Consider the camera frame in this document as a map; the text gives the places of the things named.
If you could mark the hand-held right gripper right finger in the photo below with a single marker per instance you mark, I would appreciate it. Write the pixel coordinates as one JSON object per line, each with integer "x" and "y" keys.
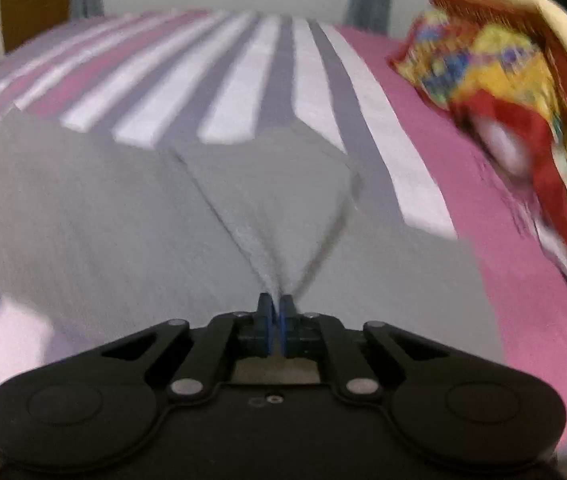
{"x": 280, "y": 331}

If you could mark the colourful printed blanket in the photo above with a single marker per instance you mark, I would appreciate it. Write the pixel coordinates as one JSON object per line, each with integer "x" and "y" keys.
{"x": 503, "y": 70}

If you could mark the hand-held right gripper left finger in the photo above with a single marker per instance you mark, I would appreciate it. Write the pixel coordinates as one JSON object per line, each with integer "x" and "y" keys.
{"x": 267, "y": 331}

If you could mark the grey sock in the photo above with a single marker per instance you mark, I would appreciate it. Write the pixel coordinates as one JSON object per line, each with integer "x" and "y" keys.
{"x": 113, "y": 210}

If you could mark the pink striped bed sheet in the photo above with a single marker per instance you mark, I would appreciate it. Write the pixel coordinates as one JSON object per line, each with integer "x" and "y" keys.
{"x": 273, "y": 85}

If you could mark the brown wooden door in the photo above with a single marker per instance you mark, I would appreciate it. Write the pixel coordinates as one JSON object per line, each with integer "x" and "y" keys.
{"x": 33, "y": 0}

